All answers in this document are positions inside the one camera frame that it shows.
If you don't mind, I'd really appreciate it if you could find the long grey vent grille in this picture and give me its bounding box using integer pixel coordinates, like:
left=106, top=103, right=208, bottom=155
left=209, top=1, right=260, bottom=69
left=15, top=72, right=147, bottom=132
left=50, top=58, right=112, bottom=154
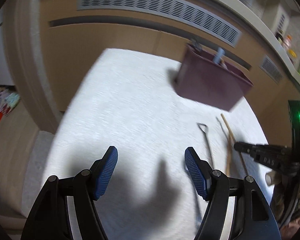
left=77, top=0, right=242, bottom=47

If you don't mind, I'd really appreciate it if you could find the light blue handled scoop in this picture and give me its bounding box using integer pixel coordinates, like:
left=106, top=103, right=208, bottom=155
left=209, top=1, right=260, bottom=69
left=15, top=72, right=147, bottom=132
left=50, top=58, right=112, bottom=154
left=213, top=47, right=225, bottom=64

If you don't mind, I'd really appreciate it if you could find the light wooden chopstick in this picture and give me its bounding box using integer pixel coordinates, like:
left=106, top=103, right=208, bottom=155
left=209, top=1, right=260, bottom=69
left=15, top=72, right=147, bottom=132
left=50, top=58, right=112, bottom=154
left=221, top=113, right=236, bottom=176

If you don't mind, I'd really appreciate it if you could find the yellow lid jar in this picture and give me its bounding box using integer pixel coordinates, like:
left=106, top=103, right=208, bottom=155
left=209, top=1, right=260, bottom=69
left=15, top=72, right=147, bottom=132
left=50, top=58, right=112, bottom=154
left=288, top=49, right=296, bottom=58

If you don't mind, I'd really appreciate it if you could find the brown wooden spoon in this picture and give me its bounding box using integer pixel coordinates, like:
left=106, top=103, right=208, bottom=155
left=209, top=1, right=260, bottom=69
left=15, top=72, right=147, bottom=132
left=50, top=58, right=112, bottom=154
left=219, top=59, right=227, bottom=69

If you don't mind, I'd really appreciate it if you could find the white lace tablecloth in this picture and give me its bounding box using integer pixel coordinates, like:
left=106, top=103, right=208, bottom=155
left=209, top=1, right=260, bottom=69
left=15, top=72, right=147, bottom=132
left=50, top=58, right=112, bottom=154
left=42, top=49, right=267, bottom=239

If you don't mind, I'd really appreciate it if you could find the short grey vent grille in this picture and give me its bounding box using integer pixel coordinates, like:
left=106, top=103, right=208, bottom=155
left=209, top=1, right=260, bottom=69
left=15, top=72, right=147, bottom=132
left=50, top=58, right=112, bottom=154
left=259, top=55, right=283, bottom=85

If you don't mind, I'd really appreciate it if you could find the maroon plastic utensil caddy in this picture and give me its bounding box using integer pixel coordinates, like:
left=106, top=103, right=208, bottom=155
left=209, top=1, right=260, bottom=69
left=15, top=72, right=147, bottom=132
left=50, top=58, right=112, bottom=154
left=174, top=43, right=253, bottom=111

